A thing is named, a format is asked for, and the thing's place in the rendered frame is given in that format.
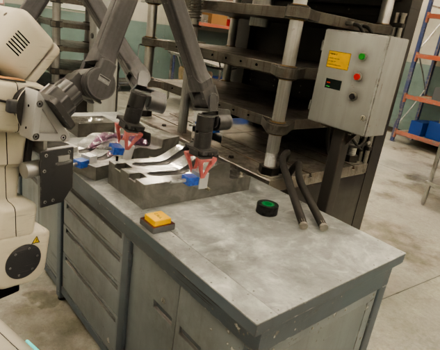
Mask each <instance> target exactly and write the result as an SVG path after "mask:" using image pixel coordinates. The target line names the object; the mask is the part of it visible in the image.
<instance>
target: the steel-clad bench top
mask: <svg viewBox="0 0 440 350"><path fill-rule="evenodd" d="M102 115H103V116H104V117H106V118H108V119H110V120H112V121H113V122H119V119H116V117H117V115H124V113H122V112H75V113H74V114H73V115H72V116H102ZM72 116H71V117H72ZM74 173H75V174H76V175H78V176H79V177H80V178H82V179H83V180H84V181H85V182H86V183H87V184H88V185H89V186H91V187H92V188H93V189H94V190H96V191H97V192H98V193H99V194H100V195H102V196H103V197H104V198H105V199H106V200H107V201H109V202H110V203H111V204H112V205H114V206H115V207H116V208H117V209H118V210H119V211H120V212H122V213H123V214H124V215H125V216H127V217H128V218H129V219H130V220H131V221H132V222H133V223H135V224H136V225H137V226H138V227H140V228H141V229H142V230H143V231H144V232H146V234H148V235H149V236H150V237H151V238H153V239H154V240H155V241H156V242H158V243H159V244H160V245H161V246H162V247H163V248H164V249H166V250H167V251H168V252H169V253H171V254H172V255H173V256H174V257H175V258H176V259H177V260H179V261H180V262H181V263H182V264H184V265H185V266H186V267H187V268H189V270H190V271H192V272H193V273H194V274H195V275H197V276H198V277H199V278H200V279H202V280H203V281H204V282H205V283H206V284H207V285H208V286H210V287H211V288H212V289H213V290H215V291H216V292H217V293H218V294H219V295H220V296H221V297H223V298H224V299H225V300H226V301H228V302H229V303H230V304H231V305H232V306H233V307H235V308H236V309H237V310H238V311H239V312H241V313H242V314H243V315H244V316H246V317H247V318H248V319H249V320H250V321H251V322H252V323H254V324H255V325H256V326H258V325H259V324H262V323H264V322H266V321H268V320H270V319H272V318H274V317H276V316H278V315H280V314H282V313H284V312H286V311H289V310H291V309H293V308H295V307H297V306H299V305H301V304H303V303H305V302H307V301H310V300H312V299H314V298H316V297H318V296H320V295H322V294H324V293H326V292H329V291H330V290H333V289H334V288H337V287H338V286H340V285H343V284H344V283H347V282H348V281H351V280H353V279H355V278H357V277H359V276H361V275H363V274H365V273H367V272H370V271H372V270H374V269H376V268H378V267H380V266H382V265H384V264H386V263H388V262H391V261H392V260H395V259H396V258H399V257H401V256H403V255H405V254H406V253H405V252H404V251H401V250H399V249H397V248H395V247H392V246H391V245H389V244H387V243H385V242H383V241H381V240H378V239H377V238H375V237H373V236H371V235H369V234H367V233H365V232H363V231H360V230H359V229H357V228H355V227H353V226H351V225H349V224H346V223H345V222H342V221H341V220H339V219H337V218H335V217H332V216H330V215H328V214H326V213H324V212H322V211H320V212H321V214H322V216H323V218H324V220H325V221H326V223H327V225H328V229H327V230H326V231H321V230H320V229H319V227H318V225H317V223H316V221H315V219H314V217H313V215H312V213H311V211H310V209H309V207H308V205H307V204H306V203H304V202H302V201H300V204H301V206H302V209H303V212H304V216H305V218H306V220H307V223H308V228H307V229H305V230H302V229H300V227H299V224H298V221H297V218H296V216H295V212H294V209H293V205H292V203H291V199H290V197H289V195H288V194H286V193H284V192H282V191H280V190H278V189H276V188H274V187H272V186H269V185H267V184H265V183H263V182H261V181H259V180H257V179H255V178H253V177H251V179H250V186H249V189H248V190H244V191H240V192H233V193H229V194H221V195H218V196H214V197H207V198H203V199H196V200H192V201H185V202H181V203H174V204H170V205H165V206H159V207H154V208H147V209H141V208H140V207H139V206H137V205H136V204H135V203H134V202H132V201H131V200H130V199H128V198H127V197H126V196H124V195H123V194H122V193H121V192H119V191H118V190H116V189H115V188H114V187H113V186H112V185H110V184H109V183H108V178H103V179H101V180H98V181H94V180H92V179H90V178H87V177H85V176H82V175H80V174H77V173H76V172H74ZM261 199H267V200H271V201H274V202H276V203H278V204H279V209H278V213H277V216H275V217H265V216H262V215H260V214H258V213H257V212H256V205H257V201H258V200H261ZM157 211H162V212H164V213H165V214H166V215H167V216H169V217H170V218H171V221H173V222H174V223H175V228H174V229H173V230H170V231H164V232H161V233H156V234H152V233H151V232H149V231H148V230H147V229H146V228H145V227H144V226H143V225H141V224H140V218H141V217H144V216H145V214H146V213H153V212H157Z"/></svg>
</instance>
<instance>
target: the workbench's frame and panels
mask: <svg viewBox="0 0 440 350"><path fill-rule="evenodd" d="M17 192H18V193H19V194H21V195H22V196H24V197H26V198H27V199H30V200H31V201H33V202H34V203H35V204H36V206H37V210H36V215H35V222H37V223H39V224H40V225H42V226H43V227H45V228H47V229H48V230H49V243H48V248H47V257H46V263H45V267H44V269H45V271H46V272H47V273H48V275H49V276H50V277H51V279H52V281H53V282H54V283H55V284H56V294H57V295H58V299H59V300H67V302H68V303H69V305H70V306H71V307H72V309H73V310H74V312H75V313H76V314H77V316H78V317H79V319H80V320H81V321H82V323H83V325H84V326H85V327H86V328H87V330H88V331H89V333H90V334H91V336H92V337H93V338H94V340H95V342H96V343H97V344H98V345H99V347H100V349H101V350H366V349H367V346H368V343H369V340H370V336H371V333H372V331H373V327H374V324H375V320H376V318H377V314H378V311H379V309H380V305H381V302H382V298H383V296H384V292H385V289H386V285H387V283H388V281H389V277H390V275H391V270H392V268H393V267H395V266H397V265H399V264H401V263H403V260H404V257H405V255H403V256H401V257H399V258H396V259H395V260H392V261H391V262H388V263H386V264H384V265H382V266H380V267H378V268H376V269H374V270H372V271H370V272H367V273H365V274H363V275H361V276H359V277H357V278H355V279H353V280H351V281H348V282H347V283H344V284H343V285H340V286H338V287H336V288H334V289H333V290H330V291H329V292H326V293H324V294H322V295H320V296H318V297H316V298H314V299H312V300H310V301H307V302H305V303H303V304H301V305H299V306H297V307H295V308H293V309H291V310H289V311H286V312H284V313H282V314H280V315H278V316H276V317H274V318H272V319H270V320H268V321H266V322H264V323H262V324H259V325H258V326H256V325H255V324H254V323H252V322H251V321H250V320H249V319H248V318H247V317H246V316H244V315H243V314H242V313H241V312H239V311H238V310H237V309H236V308H235V307H233V306H232V305H231V304H230V303H229V302H228V301H226V300H225V299H224V298H223V297H221V296H220V295H219V294H218V293H217V292H216V291H215V290H213V289H212V288H211V287H210V286H208V285H207V284H206V283H205V282H204V281H203V280H202V279H200V278H199V277H198V276H197V275H195V274H194V273H193V272H192V271H190V270H189V268H187V267H186V266H185V265H184V264H182V263H181V262H180V261H179V260H177V259H176V258H175V257H174V256H173V255H172V254H171V253H169V252H168V251H167V250H166V249H164V248H163V247H162V246H161V245H160V244H159V243H158V242H156V241H155V240H154V239H153V238H151V237H150V236H149V235H148V234H146V232H144V231H143V230H142V229H141V228H140V227H138V226H137V225H136V224H135V223H133V222H132V221H131V220H130V219H129V218H128V217H127V216H125V215H124V214H123V213H122V212H120V211H119V210H118V209H117V208H116V207H115V206H114V205H112V204H111V203H110V202H109V201H107V200H106V199H105V198H104V197H103V196H102V195H100V194H99V193H98V192H97V191H96V190H94V189H93V188H92V187H91V186H89V185H88V184H87V183H86V182H85V181H84V180H83V179H82V178H80V177H79V176H78V175H76V174H75V173H74V172H73V185H72V189H71V190H70V191H69V193H68V194H67V196H66V197H65V199H64V201H63V202H61V203H56V204H54V205H50V206H46V207H43V208H40V176H36V177H32V178H23V177H22V176H19V180H18V186H17Z"/></svg>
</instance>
